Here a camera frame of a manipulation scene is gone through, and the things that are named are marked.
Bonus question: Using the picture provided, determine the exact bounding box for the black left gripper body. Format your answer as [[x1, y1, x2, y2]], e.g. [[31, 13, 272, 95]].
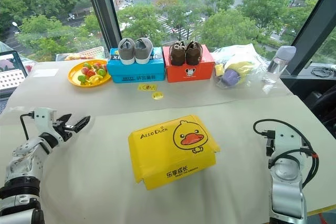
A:
[[51, 123, 76, 143]]

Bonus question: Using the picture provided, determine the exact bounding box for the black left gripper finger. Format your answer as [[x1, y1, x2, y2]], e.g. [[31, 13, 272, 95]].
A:
[[52, 113, 72, 128], [73, 115, 91, 134]]

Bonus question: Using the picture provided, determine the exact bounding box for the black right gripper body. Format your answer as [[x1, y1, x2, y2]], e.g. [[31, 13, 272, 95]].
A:
[[265, 137, 276, 157]]

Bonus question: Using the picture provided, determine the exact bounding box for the blue shoe box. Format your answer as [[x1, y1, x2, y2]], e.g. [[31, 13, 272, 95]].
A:
[[106, 47, 166, 84]]

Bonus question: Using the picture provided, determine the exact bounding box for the yellow duck shoe box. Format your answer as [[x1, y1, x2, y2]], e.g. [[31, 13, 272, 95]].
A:
[[128, 114, 222, 191]]

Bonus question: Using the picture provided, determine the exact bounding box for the red shoe box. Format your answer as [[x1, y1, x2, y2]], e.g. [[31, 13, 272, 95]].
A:
[[162, 45, 216, 83]]

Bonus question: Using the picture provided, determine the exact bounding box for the yellow round plate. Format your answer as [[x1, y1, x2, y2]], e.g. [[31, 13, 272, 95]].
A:
[[67, 59, 112, 88]]

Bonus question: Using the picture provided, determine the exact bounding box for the yellow toy banana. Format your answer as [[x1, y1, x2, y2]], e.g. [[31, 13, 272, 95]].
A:
[[88, 74, 102, 85]]

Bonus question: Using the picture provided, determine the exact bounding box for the white paper card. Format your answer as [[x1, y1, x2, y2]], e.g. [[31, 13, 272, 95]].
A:
[[32, 68, 60, 79]]

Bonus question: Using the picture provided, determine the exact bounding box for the black chair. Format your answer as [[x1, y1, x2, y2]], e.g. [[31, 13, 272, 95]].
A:
[[303, 84, 336, 141]]

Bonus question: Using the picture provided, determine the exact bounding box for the open laptop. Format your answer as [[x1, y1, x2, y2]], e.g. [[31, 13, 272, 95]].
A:
[[0, 50, 28, 101]]

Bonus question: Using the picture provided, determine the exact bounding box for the white plastic basket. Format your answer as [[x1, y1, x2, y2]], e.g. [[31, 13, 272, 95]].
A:
[[55, 46, 106, 62]]

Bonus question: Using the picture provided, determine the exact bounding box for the rectangular yellow duck sticker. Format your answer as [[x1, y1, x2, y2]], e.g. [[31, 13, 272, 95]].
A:
[[137, 82, 159, 92]]

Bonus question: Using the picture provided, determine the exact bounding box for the purple and yellow plush toy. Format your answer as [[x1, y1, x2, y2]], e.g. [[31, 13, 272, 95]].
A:
[[215, 61, 255, 87]]

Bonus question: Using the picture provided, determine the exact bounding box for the grey canvas shoe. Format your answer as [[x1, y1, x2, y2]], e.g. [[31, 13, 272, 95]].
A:
[[134, 37, 154, 65], [117, 37, 136, 66]]

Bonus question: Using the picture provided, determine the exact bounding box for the clear bottle with lilac cap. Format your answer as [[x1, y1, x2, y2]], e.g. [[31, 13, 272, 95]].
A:
[[267, 45, 297, 78]]

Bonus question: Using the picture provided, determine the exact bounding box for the clear plastic bag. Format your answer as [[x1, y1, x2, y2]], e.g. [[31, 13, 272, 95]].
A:
[[211, 43, 279, 94]]

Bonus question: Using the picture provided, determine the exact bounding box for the brown child shoe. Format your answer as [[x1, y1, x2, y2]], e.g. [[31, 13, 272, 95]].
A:
[[168, 40, 187, 67], [185, 40, 204, 66]]

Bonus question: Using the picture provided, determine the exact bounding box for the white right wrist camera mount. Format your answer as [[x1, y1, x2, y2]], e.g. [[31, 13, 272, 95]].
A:
[[272, 125, 307, 162]]

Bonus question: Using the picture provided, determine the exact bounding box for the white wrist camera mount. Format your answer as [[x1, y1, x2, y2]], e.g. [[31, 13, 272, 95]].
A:
[[32, 107, 58, 133], [272, 125, 307, 162]]

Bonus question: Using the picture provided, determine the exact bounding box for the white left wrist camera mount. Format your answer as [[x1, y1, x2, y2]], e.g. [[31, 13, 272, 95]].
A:
[[32, 107, 58, 133]]

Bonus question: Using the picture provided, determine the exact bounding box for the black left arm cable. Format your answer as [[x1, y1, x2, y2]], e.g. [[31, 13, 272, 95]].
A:
[[20, 113, 36, 141]]

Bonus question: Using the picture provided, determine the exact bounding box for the coiled black cable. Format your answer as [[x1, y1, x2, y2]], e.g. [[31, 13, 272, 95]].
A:
[[310, 66, 336, 77]]

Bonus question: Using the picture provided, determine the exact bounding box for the black window frame post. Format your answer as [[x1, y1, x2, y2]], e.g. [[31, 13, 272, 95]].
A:
[[81, 0, 123, 55]]

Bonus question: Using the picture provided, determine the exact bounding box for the black slanted window frame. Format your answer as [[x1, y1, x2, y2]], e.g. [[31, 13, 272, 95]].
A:
[[289, 0, 336, 76]]

